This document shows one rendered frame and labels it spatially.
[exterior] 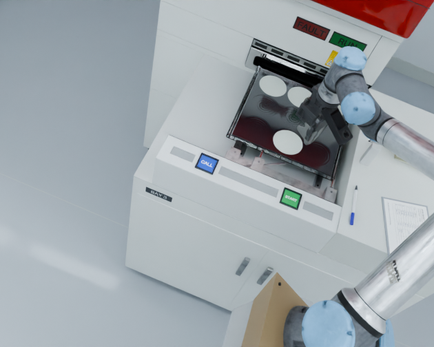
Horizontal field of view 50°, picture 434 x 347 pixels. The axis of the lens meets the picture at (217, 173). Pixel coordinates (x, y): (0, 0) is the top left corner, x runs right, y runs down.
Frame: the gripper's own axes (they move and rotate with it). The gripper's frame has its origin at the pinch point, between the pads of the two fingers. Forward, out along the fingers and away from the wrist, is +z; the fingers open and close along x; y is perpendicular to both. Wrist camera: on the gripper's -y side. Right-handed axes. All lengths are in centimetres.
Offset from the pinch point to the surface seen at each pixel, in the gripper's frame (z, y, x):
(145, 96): 97, 108, -23
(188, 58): 21, 63, -5
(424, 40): 68, 39, -191
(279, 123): 7.0, 13.7, -2.9
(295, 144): 7.0, 4.3, -1.3
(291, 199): 0.6, -11.2, 18.9
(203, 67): 15, 52, -3
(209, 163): 0.6, 11.1, 31.5
